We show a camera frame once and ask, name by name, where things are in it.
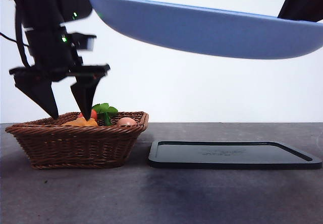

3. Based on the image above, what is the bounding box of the blue plate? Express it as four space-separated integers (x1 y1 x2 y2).
87 0 323 60

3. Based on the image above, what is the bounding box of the orange carrot with green leaves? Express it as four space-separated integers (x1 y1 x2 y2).
77 103 119 127

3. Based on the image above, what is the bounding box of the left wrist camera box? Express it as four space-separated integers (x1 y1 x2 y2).
68 32 97 51

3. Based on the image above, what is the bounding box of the black rectangular tray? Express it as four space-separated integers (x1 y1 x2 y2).
147 140 323 170

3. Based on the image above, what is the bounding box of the brown egg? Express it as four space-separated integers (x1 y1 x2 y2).
116 117 137 127

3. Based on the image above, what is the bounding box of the brown wicker basket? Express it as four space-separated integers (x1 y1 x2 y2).
5 111 149 170

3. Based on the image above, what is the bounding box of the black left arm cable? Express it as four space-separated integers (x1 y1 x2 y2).
0 6 35 68

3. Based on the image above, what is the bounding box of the orange corn cob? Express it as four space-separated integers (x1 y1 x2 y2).
61 118 98 127

